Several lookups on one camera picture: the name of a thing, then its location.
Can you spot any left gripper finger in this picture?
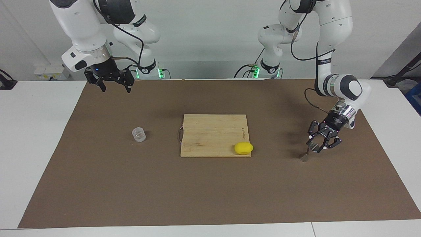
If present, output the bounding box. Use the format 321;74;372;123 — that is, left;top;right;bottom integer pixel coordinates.
306;120;321;145
318;130;343;153

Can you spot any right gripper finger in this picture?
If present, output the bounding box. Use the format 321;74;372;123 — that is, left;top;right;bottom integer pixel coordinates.
84;67;107;92
118;68;135;93

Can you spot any steel jigger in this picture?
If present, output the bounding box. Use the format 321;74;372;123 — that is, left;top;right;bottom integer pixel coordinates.
300;141;321;162

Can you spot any clear glass cup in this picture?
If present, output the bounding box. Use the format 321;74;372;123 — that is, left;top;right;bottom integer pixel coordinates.
132;127;147;143

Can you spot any yellow lemon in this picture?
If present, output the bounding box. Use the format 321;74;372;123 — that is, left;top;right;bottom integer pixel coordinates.
234;142;254;155

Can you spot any black stand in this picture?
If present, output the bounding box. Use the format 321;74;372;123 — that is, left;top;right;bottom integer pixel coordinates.
383;53;421;88

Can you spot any blue crate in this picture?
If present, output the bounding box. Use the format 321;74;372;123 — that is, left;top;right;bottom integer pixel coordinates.
405;82;421;116

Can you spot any wooden cutting board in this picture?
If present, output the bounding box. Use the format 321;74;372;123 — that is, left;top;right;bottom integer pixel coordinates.
178;114;252;158

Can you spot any brown table mat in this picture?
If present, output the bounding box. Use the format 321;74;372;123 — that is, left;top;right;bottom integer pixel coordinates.
18;79;421;228

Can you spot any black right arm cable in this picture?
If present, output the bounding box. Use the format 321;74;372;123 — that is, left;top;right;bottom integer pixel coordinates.
93;0;145;77

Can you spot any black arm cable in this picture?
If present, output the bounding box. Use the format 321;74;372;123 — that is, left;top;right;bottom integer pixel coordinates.
93;0;145;77
280;0;336;115

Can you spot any white wall socket box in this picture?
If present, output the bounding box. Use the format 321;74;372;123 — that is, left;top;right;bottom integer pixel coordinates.
34;64;70;80

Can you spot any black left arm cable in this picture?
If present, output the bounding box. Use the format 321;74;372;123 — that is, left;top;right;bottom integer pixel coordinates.
280;0;336;115

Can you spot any black clamp mount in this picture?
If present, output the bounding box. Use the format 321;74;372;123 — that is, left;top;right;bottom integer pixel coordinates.
0;69;17;90

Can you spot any black base cable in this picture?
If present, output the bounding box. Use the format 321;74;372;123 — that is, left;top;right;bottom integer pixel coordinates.
234;49;265;79

